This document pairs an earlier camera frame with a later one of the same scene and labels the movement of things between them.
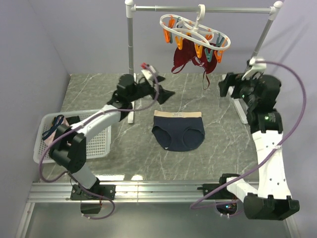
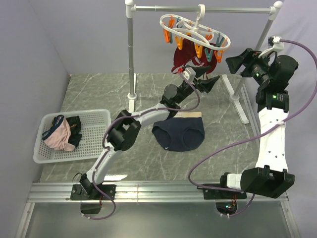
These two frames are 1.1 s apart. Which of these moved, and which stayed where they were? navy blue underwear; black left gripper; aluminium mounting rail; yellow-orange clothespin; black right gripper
Moved: black left gripper; black right gripper
Stayed: navy blue underwear; aluminium mounting rail; yellow-orange clothespin
